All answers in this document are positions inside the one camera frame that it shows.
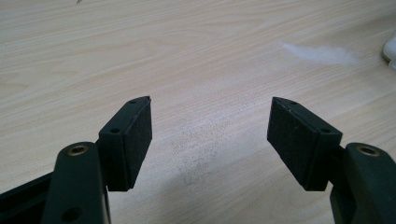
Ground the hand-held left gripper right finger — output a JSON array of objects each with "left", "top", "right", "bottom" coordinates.
[{"left": 266, "top": 96, "right": 344, "bottom": 192}]

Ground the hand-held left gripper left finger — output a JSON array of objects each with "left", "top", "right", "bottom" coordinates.
[{"left": 98, "top": 95, "right": 153, "bottom": 192}]

